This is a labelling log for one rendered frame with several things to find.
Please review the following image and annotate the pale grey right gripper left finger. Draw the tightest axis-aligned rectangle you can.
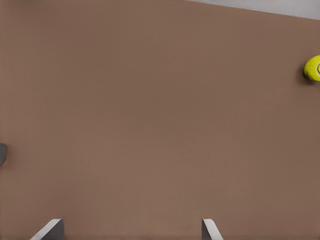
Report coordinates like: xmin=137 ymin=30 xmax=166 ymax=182
xmin=29 ymin=218 xmax=65 ymax=240

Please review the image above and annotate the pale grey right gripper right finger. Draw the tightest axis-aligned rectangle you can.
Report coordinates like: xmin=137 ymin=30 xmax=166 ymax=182
xmin=201 ymin=218 xmax=224 ymax=240

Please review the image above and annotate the yellow tennis ball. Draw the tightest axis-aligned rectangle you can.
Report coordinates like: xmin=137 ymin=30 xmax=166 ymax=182
xmin=303 ymin=55 xmax=320 ymax=82

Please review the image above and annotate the dark grey rounded object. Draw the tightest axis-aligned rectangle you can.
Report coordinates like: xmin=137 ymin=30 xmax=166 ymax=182
xmin=0 ymin=142 xmax=8 ymax=166

